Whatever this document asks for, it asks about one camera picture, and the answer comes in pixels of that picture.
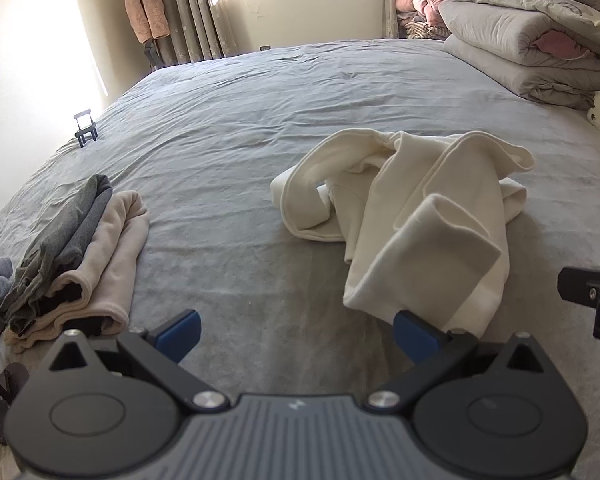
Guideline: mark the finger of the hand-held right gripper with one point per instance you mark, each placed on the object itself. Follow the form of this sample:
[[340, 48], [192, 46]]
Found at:
[[580, 287]]

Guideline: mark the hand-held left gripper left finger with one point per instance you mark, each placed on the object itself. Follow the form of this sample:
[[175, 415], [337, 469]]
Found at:
[[180, 332]]

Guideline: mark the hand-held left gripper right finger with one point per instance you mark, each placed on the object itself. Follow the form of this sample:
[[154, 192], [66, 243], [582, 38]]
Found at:
[[415, 340]]

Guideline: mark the white printed sweatshirt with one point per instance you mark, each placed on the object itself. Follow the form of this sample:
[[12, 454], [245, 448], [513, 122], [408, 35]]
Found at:
[[430, 240]]

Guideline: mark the folded beige garment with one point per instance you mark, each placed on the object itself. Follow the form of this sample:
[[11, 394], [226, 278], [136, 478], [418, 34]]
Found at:
[[120, 260]]

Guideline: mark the folded grey garment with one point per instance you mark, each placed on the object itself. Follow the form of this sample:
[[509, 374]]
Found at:
[[65, 240]]

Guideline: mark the grey bed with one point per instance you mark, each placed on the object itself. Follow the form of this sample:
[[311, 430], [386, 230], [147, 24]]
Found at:
[[230, 160]]

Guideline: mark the dark patterned cloth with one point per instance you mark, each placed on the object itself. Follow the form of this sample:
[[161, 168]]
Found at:
[[0, 400]]

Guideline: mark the black phone stand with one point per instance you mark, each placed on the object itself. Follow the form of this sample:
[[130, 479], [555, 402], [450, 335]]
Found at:
[[85, 135]]

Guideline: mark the folded grey quilt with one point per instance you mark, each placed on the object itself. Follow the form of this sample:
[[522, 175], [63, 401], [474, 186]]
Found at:
[[495, 35]]

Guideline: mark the dark hanging bag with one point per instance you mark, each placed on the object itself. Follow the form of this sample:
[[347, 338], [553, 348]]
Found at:
[[152, 55]]

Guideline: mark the dusty pink velvet pillow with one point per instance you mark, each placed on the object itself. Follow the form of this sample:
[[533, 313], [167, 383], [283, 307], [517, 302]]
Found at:
[[430, 2]]

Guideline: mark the pink hanging jacket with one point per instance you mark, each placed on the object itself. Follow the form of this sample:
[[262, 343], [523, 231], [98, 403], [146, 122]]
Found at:
[[145, 5]]

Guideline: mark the light pink pillow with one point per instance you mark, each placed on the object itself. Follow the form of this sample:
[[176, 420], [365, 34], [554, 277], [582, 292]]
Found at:
[[405, 2]]

